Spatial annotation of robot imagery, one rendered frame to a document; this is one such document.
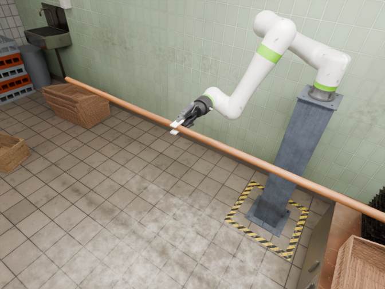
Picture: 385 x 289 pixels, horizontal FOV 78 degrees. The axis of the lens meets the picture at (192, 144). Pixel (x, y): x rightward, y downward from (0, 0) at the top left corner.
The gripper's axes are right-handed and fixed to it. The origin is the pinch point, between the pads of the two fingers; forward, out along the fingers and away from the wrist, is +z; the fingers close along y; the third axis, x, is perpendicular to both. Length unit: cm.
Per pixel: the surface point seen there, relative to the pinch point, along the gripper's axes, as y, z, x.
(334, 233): 62, -38, -87
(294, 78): 13, -123, -27
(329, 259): 62, -19, -87
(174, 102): 77, -124, 90
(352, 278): 61, -15, -98
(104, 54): 47, -125, 199
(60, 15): 14, -125, 271
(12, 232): 119, 60, 116
